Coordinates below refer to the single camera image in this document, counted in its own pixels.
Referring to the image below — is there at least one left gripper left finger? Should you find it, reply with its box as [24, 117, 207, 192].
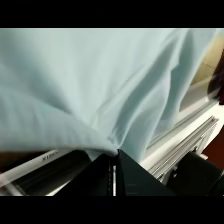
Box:
[59, 153, 115, 197]

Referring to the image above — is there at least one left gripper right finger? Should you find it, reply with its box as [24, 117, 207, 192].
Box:
[114, 148, 176, 197]

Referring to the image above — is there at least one light blue shirt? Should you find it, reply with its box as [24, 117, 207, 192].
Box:
[0, 28, 218, 163]

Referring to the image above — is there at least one silver frame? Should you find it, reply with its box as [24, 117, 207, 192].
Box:
[0, 98, 224, 197]

